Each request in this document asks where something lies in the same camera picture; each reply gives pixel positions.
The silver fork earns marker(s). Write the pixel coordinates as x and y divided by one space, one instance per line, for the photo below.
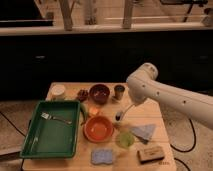
50 117

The brown scrub block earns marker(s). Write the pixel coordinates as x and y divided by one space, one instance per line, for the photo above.
150 154

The blue sponge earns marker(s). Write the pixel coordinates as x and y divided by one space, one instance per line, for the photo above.
102 156

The brown toy food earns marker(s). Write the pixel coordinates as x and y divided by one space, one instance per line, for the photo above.
82 95

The orange toy food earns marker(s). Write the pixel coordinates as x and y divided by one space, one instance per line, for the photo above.
93 111

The green toy vegetable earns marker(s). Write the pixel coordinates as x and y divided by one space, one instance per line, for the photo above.
84 113

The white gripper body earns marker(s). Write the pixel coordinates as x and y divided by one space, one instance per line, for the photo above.
137 100

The green plastic cup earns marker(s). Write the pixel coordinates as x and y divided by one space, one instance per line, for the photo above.
124 139

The green plastic tray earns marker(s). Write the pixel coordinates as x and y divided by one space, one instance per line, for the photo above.
52 138

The dark maroon bowl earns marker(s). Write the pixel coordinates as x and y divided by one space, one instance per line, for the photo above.
99 93

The blue grey cloth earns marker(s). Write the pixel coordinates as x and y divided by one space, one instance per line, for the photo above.
145 131

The dark metal cup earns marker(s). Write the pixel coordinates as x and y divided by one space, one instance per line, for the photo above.
119 91

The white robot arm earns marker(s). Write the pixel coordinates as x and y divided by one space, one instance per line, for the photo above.
142 84

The white cup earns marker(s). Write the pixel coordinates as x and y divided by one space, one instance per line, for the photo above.
58 92

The red orange bowl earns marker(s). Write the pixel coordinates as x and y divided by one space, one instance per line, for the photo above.
98 129

